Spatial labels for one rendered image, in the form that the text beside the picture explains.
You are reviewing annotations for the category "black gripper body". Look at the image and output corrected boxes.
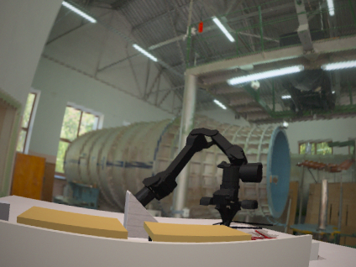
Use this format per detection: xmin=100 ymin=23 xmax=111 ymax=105
xmin=200 ymin=181 xmax=258 ymax=210

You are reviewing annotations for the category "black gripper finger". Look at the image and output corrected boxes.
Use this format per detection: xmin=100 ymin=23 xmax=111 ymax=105
xmin=214 ymin=207 xmax=229 ymax=222
xmin=226 ymin=208 xmax=241 ymax=226

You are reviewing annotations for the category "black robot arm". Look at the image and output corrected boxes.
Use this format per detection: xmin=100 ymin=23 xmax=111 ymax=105
xmin=134 ymin=128 xmax=263 ymax=210

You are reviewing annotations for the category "tan flat block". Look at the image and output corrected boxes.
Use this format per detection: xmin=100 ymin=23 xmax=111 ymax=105
xmin=17 ymin=206 xmax=128 ymax=239

